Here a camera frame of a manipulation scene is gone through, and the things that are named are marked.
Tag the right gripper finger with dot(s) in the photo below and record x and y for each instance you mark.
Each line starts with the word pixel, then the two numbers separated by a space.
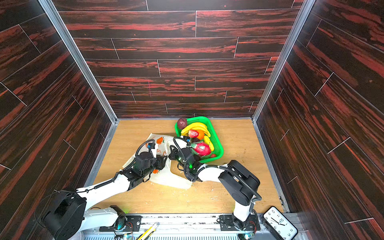
pixel 174 156
pixel 173 149

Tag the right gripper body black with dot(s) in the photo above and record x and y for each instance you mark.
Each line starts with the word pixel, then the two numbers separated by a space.
pixel 174 153

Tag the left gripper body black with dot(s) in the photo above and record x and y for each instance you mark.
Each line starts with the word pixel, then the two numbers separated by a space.
pixel 160 162

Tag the white plastic bag orange print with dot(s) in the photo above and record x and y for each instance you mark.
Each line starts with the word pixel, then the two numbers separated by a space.
pixel 163 177

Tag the pink dragon fruit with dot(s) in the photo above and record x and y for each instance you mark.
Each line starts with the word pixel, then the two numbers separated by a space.
pixel 201 149

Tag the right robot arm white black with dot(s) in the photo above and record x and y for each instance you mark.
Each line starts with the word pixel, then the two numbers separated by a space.
pixel 240 183

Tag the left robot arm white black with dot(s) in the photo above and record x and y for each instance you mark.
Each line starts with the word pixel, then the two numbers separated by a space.
pixel 71 212

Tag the small yellow banana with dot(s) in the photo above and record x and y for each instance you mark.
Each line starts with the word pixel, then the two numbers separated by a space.
pixel 209 143

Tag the purple passion fruit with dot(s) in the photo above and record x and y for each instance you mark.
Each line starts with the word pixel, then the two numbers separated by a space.
pixel 182 123

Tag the orange tangerine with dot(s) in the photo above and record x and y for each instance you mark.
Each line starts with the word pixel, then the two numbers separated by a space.
pixel 201 134

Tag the green plastic basket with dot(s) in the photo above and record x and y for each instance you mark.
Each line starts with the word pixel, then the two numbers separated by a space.
pixel 219 151

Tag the yellow banana bunch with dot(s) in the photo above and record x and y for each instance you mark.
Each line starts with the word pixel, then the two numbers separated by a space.
pixel 196 126

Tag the yellow utility knife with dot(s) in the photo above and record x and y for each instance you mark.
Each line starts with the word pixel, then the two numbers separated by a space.
pixel 148 232

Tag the black white clock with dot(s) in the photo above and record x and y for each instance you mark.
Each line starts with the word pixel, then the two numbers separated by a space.
pixel 278 225

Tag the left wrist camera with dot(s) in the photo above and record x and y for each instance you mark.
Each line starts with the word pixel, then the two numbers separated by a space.
pixel 152 147

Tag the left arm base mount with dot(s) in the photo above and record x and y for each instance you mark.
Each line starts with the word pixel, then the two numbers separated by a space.
pixel 129 223

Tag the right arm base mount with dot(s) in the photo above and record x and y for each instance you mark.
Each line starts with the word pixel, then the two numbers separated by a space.
pixel 229 222

